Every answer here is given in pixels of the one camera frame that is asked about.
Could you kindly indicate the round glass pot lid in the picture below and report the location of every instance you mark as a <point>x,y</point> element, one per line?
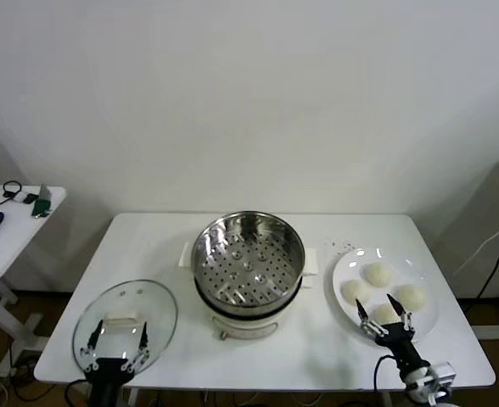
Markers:
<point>124,318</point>

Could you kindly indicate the small white device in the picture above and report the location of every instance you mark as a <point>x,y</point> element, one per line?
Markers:
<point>19,197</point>

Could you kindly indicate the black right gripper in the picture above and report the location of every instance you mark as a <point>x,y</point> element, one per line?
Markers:
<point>402,345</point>

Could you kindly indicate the white steamed baozi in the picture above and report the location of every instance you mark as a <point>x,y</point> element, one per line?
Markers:
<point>385,314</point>
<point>411,297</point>
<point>379,274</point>
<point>353,291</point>

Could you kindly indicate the white electric cooking pot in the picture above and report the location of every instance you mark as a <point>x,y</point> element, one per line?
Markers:
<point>249,327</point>

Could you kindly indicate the dark crumb specks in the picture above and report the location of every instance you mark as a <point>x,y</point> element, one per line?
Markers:
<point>338,245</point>

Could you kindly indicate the green circuit board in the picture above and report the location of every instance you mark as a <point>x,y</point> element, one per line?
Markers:
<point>42,203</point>

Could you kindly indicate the large white plate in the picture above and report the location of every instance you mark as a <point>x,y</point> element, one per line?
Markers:
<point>360,263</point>

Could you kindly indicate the white work table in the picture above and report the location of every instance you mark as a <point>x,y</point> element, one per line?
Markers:
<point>190,373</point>

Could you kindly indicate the white furniture base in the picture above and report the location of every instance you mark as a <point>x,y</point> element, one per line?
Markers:
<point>495,330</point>

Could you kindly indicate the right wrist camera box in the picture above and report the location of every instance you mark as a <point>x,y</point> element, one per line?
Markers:
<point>445,374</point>

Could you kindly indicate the stainless steel steamer basket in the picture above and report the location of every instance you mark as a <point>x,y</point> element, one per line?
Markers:
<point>249,271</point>

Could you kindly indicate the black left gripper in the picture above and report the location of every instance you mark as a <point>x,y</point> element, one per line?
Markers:
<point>105,373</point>

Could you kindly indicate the small black phone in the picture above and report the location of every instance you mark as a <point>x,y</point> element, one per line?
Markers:
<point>29,198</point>

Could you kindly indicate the small white side table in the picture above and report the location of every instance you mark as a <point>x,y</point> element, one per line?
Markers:
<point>12,250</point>

